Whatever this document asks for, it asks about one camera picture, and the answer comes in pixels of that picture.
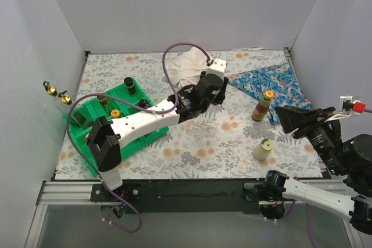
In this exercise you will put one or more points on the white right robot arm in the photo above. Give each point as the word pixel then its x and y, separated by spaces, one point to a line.
pixel 352 158

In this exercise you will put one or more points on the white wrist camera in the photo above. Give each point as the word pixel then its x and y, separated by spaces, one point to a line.
pixel 348 107
pixel 217 67

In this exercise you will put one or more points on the white crumpled cloth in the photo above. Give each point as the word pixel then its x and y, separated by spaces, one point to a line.
pixel 186 69

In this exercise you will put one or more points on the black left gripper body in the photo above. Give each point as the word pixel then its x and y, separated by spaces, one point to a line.
pixel 220 92

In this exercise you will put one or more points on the green plastic organizer tray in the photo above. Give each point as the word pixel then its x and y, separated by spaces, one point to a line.
pixel 119 99

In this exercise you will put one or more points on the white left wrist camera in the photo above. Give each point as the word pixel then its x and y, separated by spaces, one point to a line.
pixel 217 67

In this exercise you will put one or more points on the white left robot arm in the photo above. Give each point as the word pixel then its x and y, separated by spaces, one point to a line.
pixel 108 137

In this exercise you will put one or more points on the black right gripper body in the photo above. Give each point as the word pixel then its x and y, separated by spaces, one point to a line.
pixel 303 125

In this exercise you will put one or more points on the yellow-lid white sauce bottle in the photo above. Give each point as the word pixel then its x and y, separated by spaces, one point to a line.
pixel 262 150

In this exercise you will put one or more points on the dark round-cap bottle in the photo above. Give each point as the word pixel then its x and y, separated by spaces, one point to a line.
pixel 103 101

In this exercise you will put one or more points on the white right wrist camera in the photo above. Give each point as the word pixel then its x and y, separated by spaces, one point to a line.
pixel 348 107

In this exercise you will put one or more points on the clear gold-spout oil bottle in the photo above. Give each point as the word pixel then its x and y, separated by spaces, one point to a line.
pixel 65 102

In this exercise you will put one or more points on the square jar dark sauce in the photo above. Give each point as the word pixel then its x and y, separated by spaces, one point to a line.
pixel 81 117

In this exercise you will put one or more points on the red chili sauce bottle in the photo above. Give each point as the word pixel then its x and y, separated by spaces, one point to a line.
pixel 262 106
pixel 115 113

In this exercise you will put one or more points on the small black-cap spice jar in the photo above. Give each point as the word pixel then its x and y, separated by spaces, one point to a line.
pixel 144 103

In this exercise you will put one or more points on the blue floral cloth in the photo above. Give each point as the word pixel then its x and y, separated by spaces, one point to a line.
pixel 279 79

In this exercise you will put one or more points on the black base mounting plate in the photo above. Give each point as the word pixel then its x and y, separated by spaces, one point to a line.
pixel 194 196

